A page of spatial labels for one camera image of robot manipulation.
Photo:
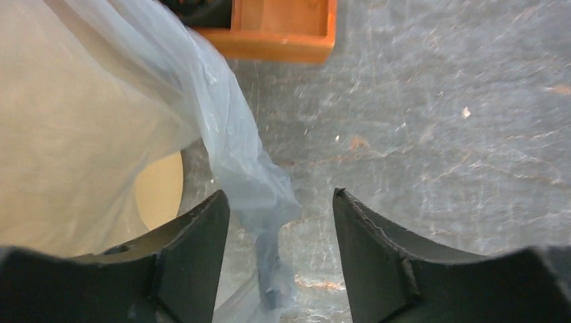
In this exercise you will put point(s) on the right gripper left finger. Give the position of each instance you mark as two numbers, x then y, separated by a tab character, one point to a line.
169	274

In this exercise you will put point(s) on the orange wooden divided tray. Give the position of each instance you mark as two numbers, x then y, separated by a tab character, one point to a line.
290	31

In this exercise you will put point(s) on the yellow plastic trash bin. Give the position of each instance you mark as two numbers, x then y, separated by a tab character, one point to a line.
158	191

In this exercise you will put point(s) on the black orange rolled tie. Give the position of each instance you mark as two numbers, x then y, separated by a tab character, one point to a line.
205	14

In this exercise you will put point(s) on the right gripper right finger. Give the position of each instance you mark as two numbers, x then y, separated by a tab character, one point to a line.
394	275

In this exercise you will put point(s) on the translucent blue plastic trash bag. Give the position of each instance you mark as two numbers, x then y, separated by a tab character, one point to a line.
92	92

